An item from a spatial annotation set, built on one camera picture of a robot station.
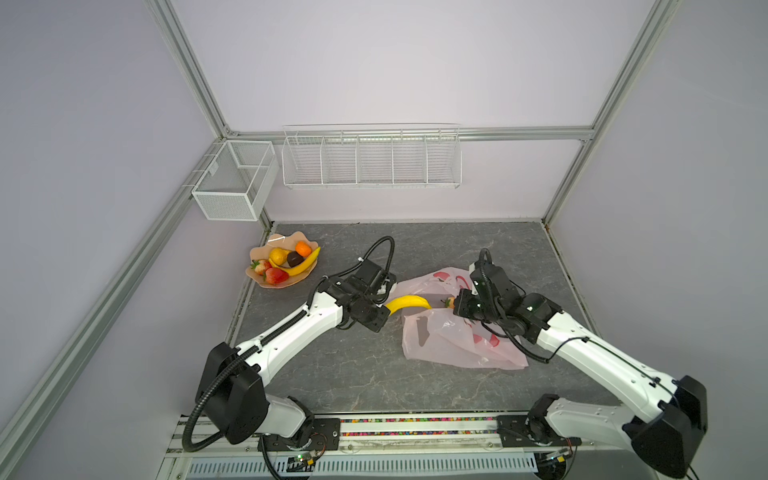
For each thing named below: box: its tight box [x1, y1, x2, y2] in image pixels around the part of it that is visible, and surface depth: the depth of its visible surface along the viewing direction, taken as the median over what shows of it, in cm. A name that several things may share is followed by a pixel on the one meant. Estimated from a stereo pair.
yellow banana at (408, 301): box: [386, 295, 433, 316], surface depth 86 cm
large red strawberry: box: [265, 267, 290, 285], surface depth 101 cm
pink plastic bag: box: [390, 267, 529, 370], surface depth 78 cm
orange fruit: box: [295, 240, 312, 258], surface depth 107 cm
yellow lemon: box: [270, 247, 291, 266], surface depth 107 cm
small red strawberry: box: [250, 259, 272, 276], surface depth 103 cm
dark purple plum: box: [287, 251, 305, 268], surface depth 107 cm
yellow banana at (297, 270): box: [270, 246, 321, 277], surface depth 104 cm
